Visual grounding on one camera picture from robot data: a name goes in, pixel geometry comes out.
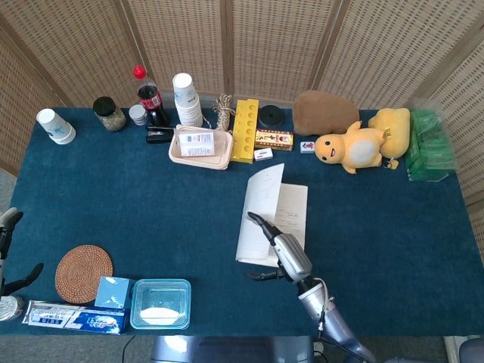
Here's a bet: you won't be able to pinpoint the black cable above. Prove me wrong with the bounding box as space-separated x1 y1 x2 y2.
122 334 136 363

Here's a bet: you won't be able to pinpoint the tall stack of paper cups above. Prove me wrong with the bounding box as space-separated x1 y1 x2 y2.
172 73 204 128

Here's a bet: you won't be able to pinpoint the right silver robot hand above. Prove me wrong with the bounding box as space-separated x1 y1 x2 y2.
245 211 315 285

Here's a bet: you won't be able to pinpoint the light blue sticky note pad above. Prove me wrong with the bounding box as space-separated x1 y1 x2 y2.
94 275 131 309

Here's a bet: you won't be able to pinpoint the glass jar with black lid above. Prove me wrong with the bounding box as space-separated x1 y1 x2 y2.
92 96 127 132

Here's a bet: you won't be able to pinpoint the yellow plush pillow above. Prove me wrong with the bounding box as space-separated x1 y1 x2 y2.
368 107 411 170

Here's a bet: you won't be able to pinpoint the green clear plastic packets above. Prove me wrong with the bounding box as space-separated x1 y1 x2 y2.
405 98 458 182

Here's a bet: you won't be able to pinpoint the yellow duck plush toy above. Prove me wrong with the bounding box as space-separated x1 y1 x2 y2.
314 120 387 175

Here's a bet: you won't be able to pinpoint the cola bottle with red cap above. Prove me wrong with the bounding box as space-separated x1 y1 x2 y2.
132 65 170 128

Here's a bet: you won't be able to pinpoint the black stapler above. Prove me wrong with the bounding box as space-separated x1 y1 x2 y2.
145 126 177 145

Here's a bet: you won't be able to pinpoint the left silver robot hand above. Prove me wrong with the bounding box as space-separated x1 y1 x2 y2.
0 206 45 322

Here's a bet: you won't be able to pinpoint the white spiral notebook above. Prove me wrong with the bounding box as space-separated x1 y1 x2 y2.
234 163 309 267

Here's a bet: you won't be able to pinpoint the woven folding screen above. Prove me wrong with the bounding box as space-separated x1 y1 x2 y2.
0 0 484 268

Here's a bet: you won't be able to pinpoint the round woven rattan coaster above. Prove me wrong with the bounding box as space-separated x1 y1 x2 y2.
54 244 114 305

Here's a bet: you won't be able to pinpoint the single white paper cup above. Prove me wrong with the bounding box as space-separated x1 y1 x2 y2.
36 108 77 145

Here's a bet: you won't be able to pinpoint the blue white toothpaste box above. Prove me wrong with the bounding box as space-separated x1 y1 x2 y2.
22 300 132 336

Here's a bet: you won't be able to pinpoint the clear plastic food container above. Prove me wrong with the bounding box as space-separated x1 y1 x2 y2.
129 278 192 330

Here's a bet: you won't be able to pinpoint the yellow block with holes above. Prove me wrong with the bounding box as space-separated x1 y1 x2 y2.
229 98 261 164

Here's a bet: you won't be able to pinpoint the black round disc weight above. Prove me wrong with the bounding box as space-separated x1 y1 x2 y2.
259 104 285 127

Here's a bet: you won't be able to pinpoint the brown plush toy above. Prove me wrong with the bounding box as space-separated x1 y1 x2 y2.
293 89 361 136

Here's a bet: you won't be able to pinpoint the white medicine box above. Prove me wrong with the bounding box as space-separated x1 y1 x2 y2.
178 130 217 157

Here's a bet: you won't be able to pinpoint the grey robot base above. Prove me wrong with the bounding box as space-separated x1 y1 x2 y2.
150 334 315 363

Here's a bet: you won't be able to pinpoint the beige plastic tray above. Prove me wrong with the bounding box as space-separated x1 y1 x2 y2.
168 124 234 171

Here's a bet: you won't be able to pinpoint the red gold patterned box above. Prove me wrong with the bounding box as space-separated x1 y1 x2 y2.
254 128 295 152

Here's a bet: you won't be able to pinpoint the blue felt table cover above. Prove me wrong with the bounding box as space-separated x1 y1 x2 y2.
0 107 478 338

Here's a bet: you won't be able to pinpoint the bundle of twine rope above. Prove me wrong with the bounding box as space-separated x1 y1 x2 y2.
203 93 234 133

